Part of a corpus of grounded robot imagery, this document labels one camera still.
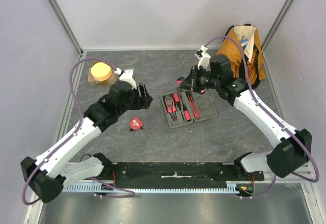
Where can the hex keys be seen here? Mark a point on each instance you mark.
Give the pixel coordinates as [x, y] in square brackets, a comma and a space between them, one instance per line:
[180, 80]

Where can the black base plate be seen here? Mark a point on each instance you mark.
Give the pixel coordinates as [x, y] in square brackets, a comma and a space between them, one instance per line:
[124, 171]

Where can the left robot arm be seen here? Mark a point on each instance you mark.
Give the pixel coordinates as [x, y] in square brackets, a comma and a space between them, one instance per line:
[47, 174]

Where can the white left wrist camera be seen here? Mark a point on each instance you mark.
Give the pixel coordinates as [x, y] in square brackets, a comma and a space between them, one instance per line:
[127, 75]

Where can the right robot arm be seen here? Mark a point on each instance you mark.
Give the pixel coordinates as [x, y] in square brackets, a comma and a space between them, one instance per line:
[291, 147]

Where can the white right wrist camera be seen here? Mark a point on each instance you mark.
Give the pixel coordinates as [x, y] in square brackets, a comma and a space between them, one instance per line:
[203, 57]

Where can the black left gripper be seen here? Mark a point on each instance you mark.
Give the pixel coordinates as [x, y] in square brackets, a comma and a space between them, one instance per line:
[144, 101]

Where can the pink tape measure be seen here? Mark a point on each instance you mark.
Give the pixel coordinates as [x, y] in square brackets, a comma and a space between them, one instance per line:
[136, 124]

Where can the pink handled screwdriver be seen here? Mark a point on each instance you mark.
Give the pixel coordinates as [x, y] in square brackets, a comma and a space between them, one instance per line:
[177, 100]
[185, 110]

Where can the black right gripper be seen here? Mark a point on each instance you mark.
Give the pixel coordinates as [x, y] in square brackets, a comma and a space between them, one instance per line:
[192, 77]

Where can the pink handled pliers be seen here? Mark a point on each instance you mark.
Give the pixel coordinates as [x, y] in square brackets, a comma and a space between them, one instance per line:
[171, 108]

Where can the pink utility knife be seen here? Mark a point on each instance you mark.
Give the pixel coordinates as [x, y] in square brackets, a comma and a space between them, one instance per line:
[193, 105]

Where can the grey plastic tool case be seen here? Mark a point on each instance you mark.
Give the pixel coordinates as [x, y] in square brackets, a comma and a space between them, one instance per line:
[204, 103]

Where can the yellow tote bag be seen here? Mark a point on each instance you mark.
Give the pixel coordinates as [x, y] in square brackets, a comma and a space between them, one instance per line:
[243, 48]

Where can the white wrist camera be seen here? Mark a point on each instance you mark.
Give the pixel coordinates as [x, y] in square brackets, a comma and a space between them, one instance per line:
[203, 57]
[127, 75]

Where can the yellow round sponge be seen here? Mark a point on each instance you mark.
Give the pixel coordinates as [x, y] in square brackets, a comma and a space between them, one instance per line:
[101, 72]

